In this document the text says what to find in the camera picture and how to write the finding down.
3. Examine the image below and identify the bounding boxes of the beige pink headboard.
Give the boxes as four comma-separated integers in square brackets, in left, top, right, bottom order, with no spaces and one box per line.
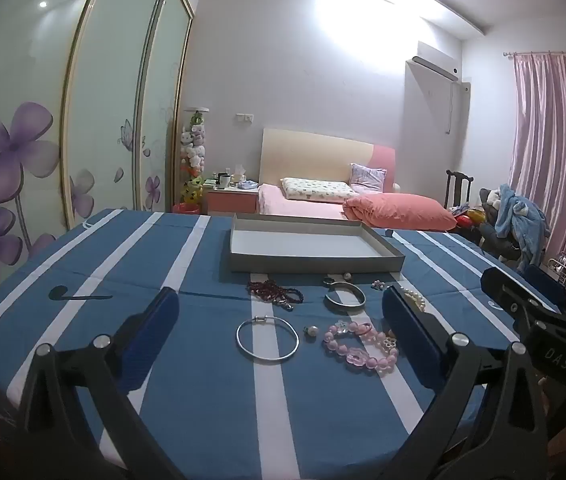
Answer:
[259,127,396,193]

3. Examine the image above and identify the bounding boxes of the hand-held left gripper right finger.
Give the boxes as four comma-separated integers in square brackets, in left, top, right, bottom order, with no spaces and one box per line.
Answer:
[382,284,548,480]

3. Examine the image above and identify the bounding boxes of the white pearl bracelet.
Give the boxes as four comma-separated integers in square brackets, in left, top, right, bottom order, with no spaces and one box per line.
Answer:
[402,286,428,313]

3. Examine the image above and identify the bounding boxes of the pink nightstand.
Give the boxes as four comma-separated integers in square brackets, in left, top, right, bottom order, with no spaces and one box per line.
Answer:
[202,182,260,215]

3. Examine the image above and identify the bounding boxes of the pink bead bracelet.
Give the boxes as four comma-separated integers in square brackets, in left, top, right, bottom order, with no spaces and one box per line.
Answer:
[323,321,400,374]

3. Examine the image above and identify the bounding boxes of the grey cardboard tray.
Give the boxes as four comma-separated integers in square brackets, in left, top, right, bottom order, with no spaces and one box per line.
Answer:
[228,212,406,274]

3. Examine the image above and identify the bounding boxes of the coral folded quilt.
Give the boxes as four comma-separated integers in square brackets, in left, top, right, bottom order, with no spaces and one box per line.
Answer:
[344,192,458,232]

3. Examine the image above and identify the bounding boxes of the pink bed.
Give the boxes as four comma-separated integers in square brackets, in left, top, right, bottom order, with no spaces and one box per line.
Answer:
[257,183,358,221]

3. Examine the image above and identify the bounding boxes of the colourful toys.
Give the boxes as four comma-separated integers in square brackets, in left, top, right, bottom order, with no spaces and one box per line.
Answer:
[450,205,486,228]

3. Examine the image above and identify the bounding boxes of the wide cuff bracelet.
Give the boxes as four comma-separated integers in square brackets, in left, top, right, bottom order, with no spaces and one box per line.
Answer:
[324,281,366,314]

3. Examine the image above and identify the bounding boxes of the flower print sliding wardrobe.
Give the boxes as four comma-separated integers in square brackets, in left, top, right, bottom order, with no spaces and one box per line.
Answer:
[0,0,198,291]

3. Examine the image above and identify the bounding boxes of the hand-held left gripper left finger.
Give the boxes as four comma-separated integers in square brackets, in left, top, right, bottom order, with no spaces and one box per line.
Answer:
[15,287,188,480]

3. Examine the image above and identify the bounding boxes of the blue clothing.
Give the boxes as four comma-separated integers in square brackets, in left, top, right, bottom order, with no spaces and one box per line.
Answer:
[494,184,551,266]

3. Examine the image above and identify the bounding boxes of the thin silver bangle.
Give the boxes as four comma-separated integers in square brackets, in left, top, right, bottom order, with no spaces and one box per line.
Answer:
[235,315,300,363]

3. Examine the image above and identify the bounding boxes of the purple pillow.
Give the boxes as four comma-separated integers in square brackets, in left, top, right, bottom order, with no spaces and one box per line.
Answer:
[349,162,388,195]

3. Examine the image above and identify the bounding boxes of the dark red bead bracelet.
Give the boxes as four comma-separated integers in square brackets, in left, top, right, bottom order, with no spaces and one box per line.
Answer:
[246,280,304,312]

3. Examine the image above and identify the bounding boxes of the patterned white pillow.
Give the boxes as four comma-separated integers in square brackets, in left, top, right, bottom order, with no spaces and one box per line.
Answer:
[281,177,358,205]

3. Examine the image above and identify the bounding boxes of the blue white striped tablecloth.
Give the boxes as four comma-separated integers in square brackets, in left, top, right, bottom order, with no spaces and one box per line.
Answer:
[0,208,538,480]

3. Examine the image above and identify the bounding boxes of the pink curtain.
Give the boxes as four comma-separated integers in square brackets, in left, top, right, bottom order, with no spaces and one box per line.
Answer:
[505,51,566,261]

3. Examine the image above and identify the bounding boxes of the stack of plush toys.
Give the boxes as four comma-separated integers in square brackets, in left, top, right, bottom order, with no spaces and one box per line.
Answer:
[179,106,210,206]

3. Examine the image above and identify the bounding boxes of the dark wooden chair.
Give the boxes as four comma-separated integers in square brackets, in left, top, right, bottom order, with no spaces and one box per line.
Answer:
[444,169,474,213]

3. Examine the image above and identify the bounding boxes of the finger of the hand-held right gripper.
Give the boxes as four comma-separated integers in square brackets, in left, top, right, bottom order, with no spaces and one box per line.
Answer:
[480,266,566,333]
[522,263,566,318]

